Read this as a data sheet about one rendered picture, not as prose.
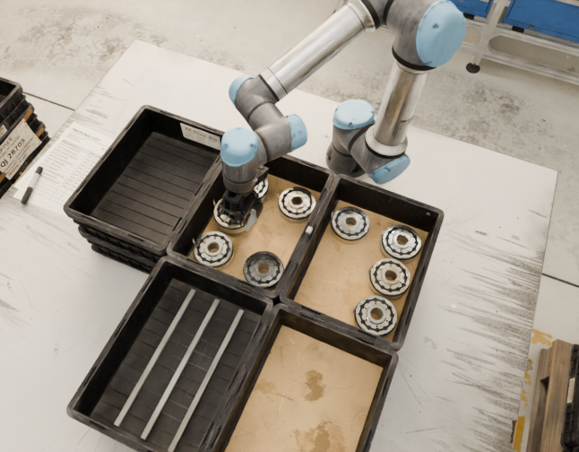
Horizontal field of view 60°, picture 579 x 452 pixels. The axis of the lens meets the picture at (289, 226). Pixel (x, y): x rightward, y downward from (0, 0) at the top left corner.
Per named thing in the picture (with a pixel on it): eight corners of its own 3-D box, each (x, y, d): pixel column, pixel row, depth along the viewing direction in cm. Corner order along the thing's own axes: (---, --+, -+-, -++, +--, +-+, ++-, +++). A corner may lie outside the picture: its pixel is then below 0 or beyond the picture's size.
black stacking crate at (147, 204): (152, 130, 154) (144, 104, 144) (238, 162, 149) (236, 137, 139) (76, 232, 136) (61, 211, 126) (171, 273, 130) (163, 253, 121)
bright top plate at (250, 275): (255, 245, 130) (255, 244, 129) (289, 262, 128) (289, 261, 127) (236, 276, 125) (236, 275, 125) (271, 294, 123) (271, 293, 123)
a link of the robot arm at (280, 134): (285, 94, 110) (241, 112, 107) (312, 127, 105) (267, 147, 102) (283, 119, 117) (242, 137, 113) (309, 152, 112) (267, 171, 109)
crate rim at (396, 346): (336, 177, 135) (337, 171, 133) (444, 215, 130) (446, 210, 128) (276, 304, 117) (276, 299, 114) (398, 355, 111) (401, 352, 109)
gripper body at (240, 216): (217, 217, 123) (214, 191, 112) (233, 191, 127) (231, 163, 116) (245, 229, 122) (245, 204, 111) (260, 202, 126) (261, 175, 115)
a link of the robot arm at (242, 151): (268, 143, 100) (230, 160, 98) (266, 175, 110) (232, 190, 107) (249, 117, 103) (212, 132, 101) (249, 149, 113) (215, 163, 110)
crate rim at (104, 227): (145, 108, 146) (143, 102, 144) (237, 141, 141) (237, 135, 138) (63, 214, 127) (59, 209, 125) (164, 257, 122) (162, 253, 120)
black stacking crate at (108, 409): (172, 274, 130) (163, 255, 120) (275, 317, 125) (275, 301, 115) (82, 421, 112) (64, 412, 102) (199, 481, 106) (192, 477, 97)
